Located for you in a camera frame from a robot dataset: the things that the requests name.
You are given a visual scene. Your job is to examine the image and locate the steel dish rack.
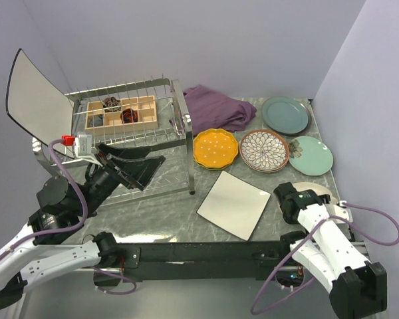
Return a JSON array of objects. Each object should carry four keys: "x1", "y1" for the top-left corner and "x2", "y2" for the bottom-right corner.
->
[{"x1": 31, "y1": 78, "x2": 197, "y2": 207}]

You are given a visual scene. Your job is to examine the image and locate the purple cloth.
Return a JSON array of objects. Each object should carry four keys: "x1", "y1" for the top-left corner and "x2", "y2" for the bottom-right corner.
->
[{"x1": 183, "y1": 85, "x2": 257, "y2": 136}]

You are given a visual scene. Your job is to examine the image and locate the white round plate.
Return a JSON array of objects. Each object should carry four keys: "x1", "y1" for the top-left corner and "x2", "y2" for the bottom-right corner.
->
[{"x1": 293, "y1": 182, "x2": 338, "y2": 205}]

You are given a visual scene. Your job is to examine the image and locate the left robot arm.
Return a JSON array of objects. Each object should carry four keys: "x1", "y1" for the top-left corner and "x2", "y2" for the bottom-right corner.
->
[{"x1": 0, "y1": 144, "x2": 166, "y2": 310}]

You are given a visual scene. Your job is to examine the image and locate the orange dotted plate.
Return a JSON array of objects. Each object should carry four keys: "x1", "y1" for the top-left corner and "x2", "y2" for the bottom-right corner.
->
[{"x1": 193, "y1": 128, "x2": 239, "y2": 167}]

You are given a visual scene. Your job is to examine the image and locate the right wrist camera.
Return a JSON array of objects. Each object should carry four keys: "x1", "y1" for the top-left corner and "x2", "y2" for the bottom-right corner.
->
[{"x1": 337, "y1": 200, "x2": 348, "y2": 208}]

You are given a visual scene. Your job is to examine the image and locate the dark green round plate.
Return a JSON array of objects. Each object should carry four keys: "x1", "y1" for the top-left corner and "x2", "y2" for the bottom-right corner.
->
[{"x1": 261, "y1": 97, "x2": 294, "y2": 136}]

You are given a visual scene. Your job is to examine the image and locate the wooden cutlery box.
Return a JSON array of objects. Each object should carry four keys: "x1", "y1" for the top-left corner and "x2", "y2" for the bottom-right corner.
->
[{"x1": 84, "y1": 96, "x2": 158, "y2": 135}]

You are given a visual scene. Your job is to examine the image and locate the large square plate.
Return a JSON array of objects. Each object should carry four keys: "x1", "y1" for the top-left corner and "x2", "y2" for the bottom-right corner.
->
[
  {"x1": 197, "y1": 171, "x2": 271, "y2": 241},
  {"x1": 5, "y1": 49, "x2": 74, "y2": 146}
]

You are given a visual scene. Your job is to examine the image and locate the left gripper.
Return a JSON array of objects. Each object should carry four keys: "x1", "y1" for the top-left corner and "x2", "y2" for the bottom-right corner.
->
[{"x1": 76, "y1": 141, "x2": 167, "y2": 218}]

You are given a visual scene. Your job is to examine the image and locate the mint green flower plate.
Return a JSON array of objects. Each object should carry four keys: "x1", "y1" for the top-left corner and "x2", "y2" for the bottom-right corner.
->
[{"x1": 288, "y1": 136, "x2": 334, "y2": 176}]

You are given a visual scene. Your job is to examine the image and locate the black base beam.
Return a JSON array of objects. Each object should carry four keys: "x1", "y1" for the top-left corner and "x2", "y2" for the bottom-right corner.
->
[{"x1": 100, "y1": 241, "x2": 288, "y2": 282}]

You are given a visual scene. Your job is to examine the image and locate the white ribbed brown bowl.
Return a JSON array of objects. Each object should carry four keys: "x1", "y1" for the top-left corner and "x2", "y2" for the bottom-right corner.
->
[{"x1": 239, "y1": 129, "x2": 289, "y2": 163}]

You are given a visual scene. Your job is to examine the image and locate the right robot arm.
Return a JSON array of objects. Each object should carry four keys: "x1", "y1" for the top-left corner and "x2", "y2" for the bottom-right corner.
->
[{"x1": 274, "y1": 182, "x2": 387, "y2": 318}]

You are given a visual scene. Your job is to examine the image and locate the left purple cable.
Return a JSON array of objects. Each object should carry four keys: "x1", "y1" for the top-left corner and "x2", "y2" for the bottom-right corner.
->
[{"x1": 0, "y1": 135, "x2": 137, "y2": 296}]

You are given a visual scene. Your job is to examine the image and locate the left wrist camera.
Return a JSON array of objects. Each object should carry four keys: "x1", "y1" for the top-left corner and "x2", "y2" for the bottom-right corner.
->
[{"x1": 73, "y1": 132, "x2": 96, "y2": 163}]

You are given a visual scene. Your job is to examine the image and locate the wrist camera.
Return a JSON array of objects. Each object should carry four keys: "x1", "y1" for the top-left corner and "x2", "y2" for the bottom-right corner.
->
[
  {"x1": 337, "y1": 200, "x2": 348, "y2": 208},
  {"x1": 73, "y1": 132, "x2": 96, "y2": 163}
]

